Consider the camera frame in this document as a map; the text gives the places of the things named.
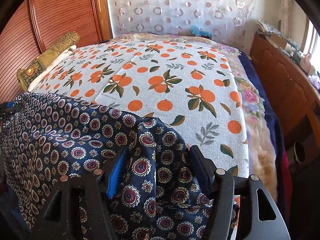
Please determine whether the navy patterned silk garment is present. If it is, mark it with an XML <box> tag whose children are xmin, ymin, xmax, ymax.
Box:
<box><xmin>0</xmin><ymin>91</ymin><xmax>239</xmax><ymax>240</ymax></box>

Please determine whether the gold embroidered pillow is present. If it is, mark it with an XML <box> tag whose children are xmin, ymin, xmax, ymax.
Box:
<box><xmin>17</xmin><ymin>31</ymin><xmax>80</xmax><ymax>91</ymax></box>

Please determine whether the floral fleece blanket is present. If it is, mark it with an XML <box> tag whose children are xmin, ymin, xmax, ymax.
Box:
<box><xmin>112</xmin><ymin>33</ymin><xmax>278</xmax><ymax>200</ymax></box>

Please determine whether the navy blue bed cover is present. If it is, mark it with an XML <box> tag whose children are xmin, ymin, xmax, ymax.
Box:
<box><xmin>238</xmin><ymin>51</ymin><xmax>292</xmax><ymax>224</ymax></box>

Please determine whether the wooden louvered wardrobe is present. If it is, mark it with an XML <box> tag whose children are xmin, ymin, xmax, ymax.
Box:
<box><xmin>1</xmin><ymin>0</ymin><xmax>112</xmax><ymax>102</ymax></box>

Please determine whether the wooden sideboard cabinet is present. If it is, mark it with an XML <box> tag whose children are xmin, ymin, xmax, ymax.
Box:
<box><xmin>249</xmin><ymin>34</ymin><xmax>319</xmax><ymax>161</ymax></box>

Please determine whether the orange print white sheet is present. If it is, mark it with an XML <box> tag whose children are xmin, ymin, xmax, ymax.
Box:
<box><xmin>31</xmin><ymin>38</ymin><xmax>249</xmax><ymax>177</ymax></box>

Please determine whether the pink plastic bag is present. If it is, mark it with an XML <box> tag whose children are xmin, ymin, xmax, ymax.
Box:
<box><xmin>308</xmin><ymin>75</ymin><xmax>320</xmax><ymax>91</ymax></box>

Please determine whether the cardboard box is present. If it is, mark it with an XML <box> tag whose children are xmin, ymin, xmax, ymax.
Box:
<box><xmin>268</xmin><ymin>33</ymin><xmax>291</xmax><ymax>50</ymax></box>

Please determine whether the wooden framed window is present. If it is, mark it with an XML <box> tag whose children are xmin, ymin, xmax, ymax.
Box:
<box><xmin>300</xmin><ymin>18</ymin><xmax>319</xmax><ymax>67</ymax></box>

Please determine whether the stack of folded cloths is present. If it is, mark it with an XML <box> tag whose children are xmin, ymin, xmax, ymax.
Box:
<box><xmin>256</xmin><ymin>19</ymin><xmax>283</xmax><ymax>37</ymax></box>

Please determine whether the blue toy on stool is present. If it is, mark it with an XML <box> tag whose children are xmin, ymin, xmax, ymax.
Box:
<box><xmin>190</xmin><ymin>25</ymin><xmax>212</xmax><ymax>40</ymax></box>

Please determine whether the white side curtain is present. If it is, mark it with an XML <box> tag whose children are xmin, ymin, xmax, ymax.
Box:
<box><xmin>278</xmin><ymin>0</ymin><xmax>293</xmax><ymax>38</ymax></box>

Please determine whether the circle patterned sheer curtain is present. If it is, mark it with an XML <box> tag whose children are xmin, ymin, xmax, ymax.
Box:
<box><xmin>107</xmin><ymin>0</ymin><xmax>256</xmax><ymax>47</ymax></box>

